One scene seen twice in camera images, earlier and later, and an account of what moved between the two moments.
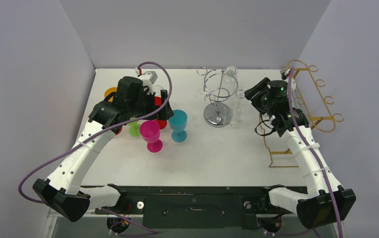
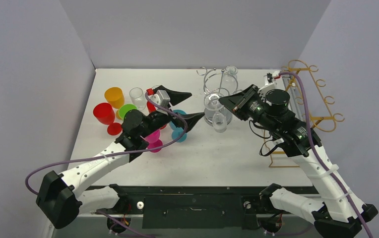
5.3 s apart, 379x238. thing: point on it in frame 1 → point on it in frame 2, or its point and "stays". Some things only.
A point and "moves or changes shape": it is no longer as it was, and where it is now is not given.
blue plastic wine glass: x=178 y=122 stays
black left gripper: x=151 y=96 → x=176 y=97
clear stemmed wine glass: x=239 y=93 moves or changes shape
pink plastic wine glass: x=150 y=131 stays
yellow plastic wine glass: x=109 y=90 stays
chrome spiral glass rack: x=218 y=86 stays
